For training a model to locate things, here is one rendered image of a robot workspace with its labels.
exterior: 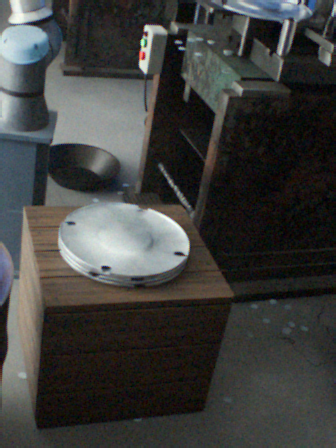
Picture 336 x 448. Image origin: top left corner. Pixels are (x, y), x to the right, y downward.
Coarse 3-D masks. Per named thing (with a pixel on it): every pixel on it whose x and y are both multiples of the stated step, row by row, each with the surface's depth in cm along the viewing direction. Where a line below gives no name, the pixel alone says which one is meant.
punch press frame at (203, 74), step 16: (320, 0) 215; (192, 32) 207; (208, 32) 209; (192, 48) 207; (208, 48) 196; (224, 48) 198; (192, 64) 207; (208, 64) 197; (224, 64) 187; (240, 64) 188; (192, 80) 208; (208, 80) 197; (224, 80) 188; (240, 80) 179; (256, 80) 181; (272, 80) 182; (192, 96) 212; (208, 96) 198; (176, 192) 220; (192, 208) 211
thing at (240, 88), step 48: (240, 96) 173; (288, 96) 177; (240, 144) 182; (288, 144) 185; (240, 192) 192; (288, 192) 198; (240, 240) 202; (288, 240) 208; (240, 288) 206; (288, 288) 210
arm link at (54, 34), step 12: (12, 0) 177; (24, 0) 175; (36, 0) 177; (24, 12) 177; (36, 12) 177; (48, 12) 180; (12, 24) 179; (24, 24) 177; (36, 24) 177; (48, 24) 179; (48, 36) 179; (60, 36) 187; (60, 48) 188
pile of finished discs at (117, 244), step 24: (72, 216) 159; (96, 216) 161; (120, 216) 163; (144, 216) 164; (72, 240) 151; (96, 240) 152; (120, 240) 153; (144, 240) 154; (168, 240) 157; (72, 264) 148; (96, 264) 145; (120, 264) 146; (144, 264) 148; (168, 264) 149
